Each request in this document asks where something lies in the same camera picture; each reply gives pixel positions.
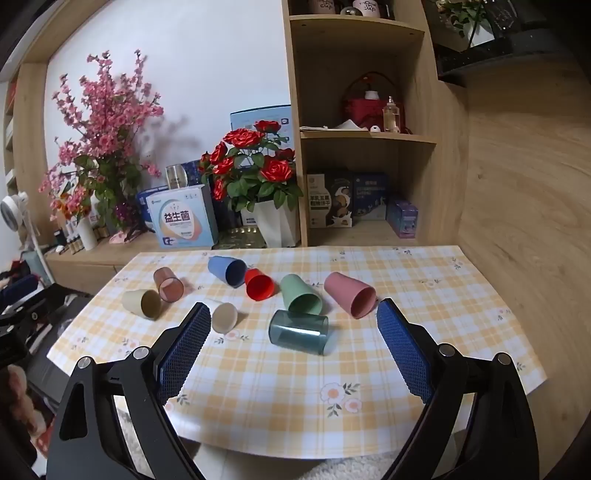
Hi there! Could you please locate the cream white cup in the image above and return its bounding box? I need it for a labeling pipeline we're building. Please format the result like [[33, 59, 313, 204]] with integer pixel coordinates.
[[203, 298, 239, 335]]

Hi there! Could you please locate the pink cup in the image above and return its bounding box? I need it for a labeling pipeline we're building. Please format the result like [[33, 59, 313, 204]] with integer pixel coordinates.
[[324, 272, 377, 319]]

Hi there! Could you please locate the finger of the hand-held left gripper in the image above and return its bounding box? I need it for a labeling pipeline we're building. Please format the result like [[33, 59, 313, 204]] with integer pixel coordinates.
[[0, 274, 70, 365]]

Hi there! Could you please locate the red basket with handle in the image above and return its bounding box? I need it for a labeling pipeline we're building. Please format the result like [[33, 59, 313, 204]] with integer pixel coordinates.
[[340, 71, 407, 135]]

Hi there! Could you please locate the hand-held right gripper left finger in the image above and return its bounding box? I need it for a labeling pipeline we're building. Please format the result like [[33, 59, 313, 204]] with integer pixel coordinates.
[[46, 302, 212, 480]]

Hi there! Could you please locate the black speckled counter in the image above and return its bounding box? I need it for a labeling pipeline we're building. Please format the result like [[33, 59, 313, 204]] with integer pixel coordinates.
[[433, 0, 588, 88]]

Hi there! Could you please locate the red rose plant white pot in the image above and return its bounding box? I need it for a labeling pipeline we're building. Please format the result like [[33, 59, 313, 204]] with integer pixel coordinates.
[[198, 119, 303, 248]]

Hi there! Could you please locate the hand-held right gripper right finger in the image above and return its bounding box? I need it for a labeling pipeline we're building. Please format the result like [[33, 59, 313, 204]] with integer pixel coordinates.
[[376, 298, 540, 480]]

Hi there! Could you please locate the beige cup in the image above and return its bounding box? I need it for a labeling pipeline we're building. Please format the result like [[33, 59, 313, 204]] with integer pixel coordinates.
[[122, 289, 163, 319]]

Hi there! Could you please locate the pink blossom bouquet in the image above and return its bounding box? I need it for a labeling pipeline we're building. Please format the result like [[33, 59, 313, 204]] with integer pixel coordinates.
[[39, 49, 165, 232]]

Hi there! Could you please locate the teal transparent cup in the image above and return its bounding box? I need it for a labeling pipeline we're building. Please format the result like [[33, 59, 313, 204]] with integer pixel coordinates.
[[269, 309, 329, 356]]

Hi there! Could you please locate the brown translucent cup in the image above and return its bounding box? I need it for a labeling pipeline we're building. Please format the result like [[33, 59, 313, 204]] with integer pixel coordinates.
[[153, 267, 185, 304]]

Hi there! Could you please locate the yellow checked tablecloth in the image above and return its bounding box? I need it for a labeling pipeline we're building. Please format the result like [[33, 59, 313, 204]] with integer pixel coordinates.
[[46, 246, 549, 462]]

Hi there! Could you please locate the green potted plant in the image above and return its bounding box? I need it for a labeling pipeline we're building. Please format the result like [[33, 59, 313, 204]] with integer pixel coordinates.
[[436, 0, 500, 48]]

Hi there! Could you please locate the purple box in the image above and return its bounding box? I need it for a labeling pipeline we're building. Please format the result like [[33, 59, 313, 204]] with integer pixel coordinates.
[[386, 198, 419, 239]]

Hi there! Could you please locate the blue carton box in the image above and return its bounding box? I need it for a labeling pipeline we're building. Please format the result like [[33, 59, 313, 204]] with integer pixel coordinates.
[[351, 172, 389, 223]]

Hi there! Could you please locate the white desk fan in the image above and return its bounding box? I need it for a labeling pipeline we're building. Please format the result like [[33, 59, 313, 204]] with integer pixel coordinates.
[[0, 194, 31, 233]]

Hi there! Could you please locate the green cup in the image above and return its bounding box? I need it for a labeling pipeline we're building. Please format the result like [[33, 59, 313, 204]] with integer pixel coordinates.
[[281, 274, 323, 316]]

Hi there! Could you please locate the white crumpled cloth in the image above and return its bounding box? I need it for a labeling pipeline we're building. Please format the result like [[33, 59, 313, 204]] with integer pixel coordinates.
[[300, 119, 370, 133]]

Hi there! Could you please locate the blue cup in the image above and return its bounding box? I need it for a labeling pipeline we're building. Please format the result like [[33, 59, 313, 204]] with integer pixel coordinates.
[[208, 255, 248, 288]]

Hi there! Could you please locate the white and dark food box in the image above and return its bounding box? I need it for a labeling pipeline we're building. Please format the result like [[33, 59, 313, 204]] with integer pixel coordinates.
[[307, 168, 354, 230]]

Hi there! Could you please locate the dark blue box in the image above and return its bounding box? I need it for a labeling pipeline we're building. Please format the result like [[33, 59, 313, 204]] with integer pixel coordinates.
[[181, 159, 214, 188]]

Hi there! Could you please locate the red cup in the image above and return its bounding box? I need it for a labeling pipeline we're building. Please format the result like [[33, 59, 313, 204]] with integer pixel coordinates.
[[244, 268, 278, 302]]

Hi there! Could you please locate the white box pastel print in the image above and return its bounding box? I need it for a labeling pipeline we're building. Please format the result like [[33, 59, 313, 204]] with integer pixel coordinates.
[[146, 184, 221, 250]]

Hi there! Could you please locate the clear perfume bottle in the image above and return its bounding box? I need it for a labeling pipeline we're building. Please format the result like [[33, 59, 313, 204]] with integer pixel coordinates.
[[383, 95, 401, 134]]

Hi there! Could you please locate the row of small bottles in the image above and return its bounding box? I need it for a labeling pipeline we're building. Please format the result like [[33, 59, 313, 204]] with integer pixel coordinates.
[[52, 222, 110, 256]]

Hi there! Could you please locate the wooden shelf unit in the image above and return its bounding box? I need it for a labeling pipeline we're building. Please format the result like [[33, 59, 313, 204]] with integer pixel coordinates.
[[281, 0, 468, 251]]

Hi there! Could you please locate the white bottle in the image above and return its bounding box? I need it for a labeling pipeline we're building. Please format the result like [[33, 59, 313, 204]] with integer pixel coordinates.
[[76, 217, 98, 253]]

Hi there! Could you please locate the light blue flat box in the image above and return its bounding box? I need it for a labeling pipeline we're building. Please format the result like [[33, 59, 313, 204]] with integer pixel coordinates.
[[229, 104, 293, 141]]

